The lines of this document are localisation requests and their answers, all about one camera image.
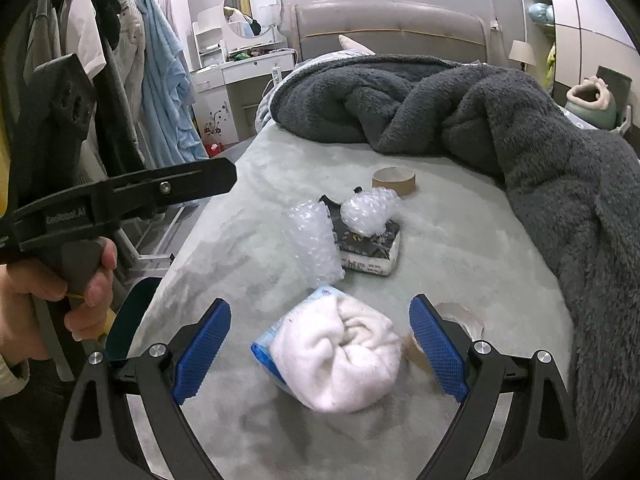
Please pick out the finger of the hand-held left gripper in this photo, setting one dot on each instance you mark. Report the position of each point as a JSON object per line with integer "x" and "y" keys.
{"x": 190, "y": 180}

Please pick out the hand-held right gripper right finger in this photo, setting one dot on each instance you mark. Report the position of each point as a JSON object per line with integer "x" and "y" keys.
{"x": 440, "y": 355}

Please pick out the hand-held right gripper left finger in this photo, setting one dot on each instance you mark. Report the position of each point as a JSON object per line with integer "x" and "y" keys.
{"x": 200, "y": 355}

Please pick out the cardboard paper roll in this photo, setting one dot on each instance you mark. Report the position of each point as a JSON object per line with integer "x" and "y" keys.
{"x": 467, "y": 322}

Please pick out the blue and white wrapper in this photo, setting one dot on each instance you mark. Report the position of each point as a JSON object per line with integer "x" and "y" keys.
{"x": 265, "y": 352}

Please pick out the teal trash bin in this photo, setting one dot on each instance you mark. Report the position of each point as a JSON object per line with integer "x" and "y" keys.
{"x": 130, "y": 315}

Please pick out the white towel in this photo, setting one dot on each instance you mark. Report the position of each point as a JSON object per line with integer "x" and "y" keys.
{"x": 340, "y": 360}

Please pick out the black and white packet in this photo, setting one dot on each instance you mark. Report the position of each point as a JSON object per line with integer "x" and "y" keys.
{"x": 372, "y": 255}

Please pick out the person's left hand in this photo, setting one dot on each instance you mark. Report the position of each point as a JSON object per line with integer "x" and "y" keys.
{"x": 30, "y": 310}

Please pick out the white hanging garment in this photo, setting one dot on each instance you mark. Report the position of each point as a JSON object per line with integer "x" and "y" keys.
{"x": 95, "y": 50}

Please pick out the white clothes rack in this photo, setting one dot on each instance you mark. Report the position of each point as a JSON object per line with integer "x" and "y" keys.
{"x": 150, "y": 240}

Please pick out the bed with grey-green sheet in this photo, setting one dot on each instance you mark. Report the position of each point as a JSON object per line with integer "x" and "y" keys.
{"x": 260, "y": 200}

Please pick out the light blue robe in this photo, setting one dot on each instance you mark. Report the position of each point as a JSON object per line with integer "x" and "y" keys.
{"x": 165, "y": 90}

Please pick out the white vanity table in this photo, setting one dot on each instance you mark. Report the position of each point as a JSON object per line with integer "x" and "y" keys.
{"x": 235, "y": 85}

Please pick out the white power strip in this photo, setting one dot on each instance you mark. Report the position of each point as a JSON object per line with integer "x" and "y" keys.
{"x": 276, "y": 74}

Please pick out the brown cardboard tape core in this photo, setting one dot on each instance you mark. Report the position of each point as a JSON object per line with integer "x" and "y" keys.
{"x": 395, "y": 180}

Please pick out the round vanity mirror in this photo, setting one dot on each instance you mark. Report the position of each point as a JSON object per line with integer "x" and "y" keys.
{"x": 250, "y": 5}

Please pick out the cream pillow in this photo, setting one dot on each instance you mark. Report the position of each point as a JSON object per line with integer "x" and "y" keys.
{"x": 356, "y": 45}

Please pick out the dark grey fleece blanket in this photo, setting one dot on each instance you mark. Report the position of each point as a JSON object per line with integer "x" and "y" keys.
{"x": 550, "y": 160}

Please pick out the grey padded headboard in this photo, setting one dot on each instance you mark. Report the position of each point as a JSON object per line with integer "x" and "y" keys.
{"x": 390, "y": 30}

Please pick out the pale ceramic vase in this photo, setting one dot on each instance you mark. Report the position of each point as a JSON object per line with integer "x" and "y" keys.
{"x": 592, "y": 100}

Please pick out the yellow-green toy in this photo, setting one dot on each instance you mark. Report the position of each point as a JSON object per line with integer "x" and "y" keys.
{"x": 551, "y": 62}

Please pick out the dark flat board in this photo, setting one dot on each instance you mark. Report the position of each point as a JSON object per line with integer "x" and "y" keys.
{"x": 620, "y": 80}

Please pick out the light blue plush toy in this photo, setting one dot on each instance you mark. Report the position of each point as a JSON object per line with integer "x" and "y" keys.
{"x": 541, "y": 14}

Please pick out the white and grey wardrobe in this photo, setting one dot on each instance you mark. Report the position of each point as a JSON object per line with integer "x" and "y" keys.
{"x": 575, "y": 20}

